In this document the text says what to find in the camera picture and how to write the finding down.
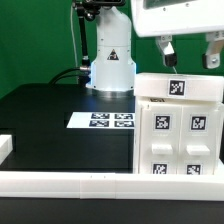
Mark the white block at left edge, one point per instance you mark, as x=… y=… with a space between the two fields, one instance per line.
x=6 y=147

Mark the white cabinet door panel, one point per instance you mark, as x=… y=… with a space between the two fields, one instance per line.
x=200 y=139

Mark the white cabinet top block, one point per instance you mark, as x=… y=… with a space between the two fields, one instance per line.
x=179 y=86

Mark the white cabinet body box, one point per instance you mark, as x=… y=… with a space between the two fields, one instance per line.
x=140 y=105

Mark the white U-shaped obstacle fence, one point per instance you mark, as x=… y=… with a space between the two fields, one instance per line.
x=113 y=185

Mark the white base tag plate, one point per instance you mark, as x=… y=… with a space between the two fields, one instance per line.
x=101 y=120

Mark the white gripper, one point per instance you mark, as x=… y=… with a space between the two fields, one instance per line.
x=175 y=17

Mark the black camera stand pole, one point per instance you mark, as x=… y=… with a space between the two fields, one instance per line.
x=83 y=30

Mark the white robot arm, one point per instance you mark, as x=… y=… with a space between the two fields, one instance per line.
x=112 y=72

